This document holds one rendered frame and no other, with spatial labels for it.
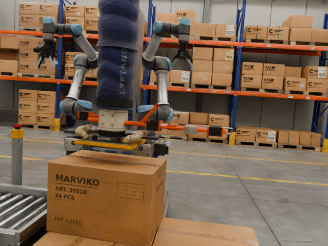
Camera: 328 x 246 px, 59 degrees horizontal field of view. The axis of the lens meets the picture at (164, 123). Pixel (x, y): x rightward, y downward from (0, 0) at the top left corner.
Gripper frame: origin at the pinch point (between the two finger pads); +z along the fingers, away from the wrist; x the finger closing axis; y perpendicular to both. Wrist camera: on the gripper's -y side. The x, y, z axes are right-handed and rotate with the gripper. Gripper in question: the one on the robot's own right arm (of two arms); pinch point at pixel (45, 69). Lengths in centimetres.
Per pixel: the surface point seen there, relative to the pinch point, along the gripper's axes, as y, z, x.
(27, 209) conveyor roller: -19, 94, -6
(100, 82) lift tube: -18, 8, -61
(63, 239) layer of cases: -37, 94, -54
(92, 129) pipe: -13, 36, -52
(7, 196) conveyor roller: -11, 94, 24
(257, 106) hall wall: 879, 36, -40
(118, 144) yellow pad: -19, 41, -75
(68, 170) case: -31, 57, -52
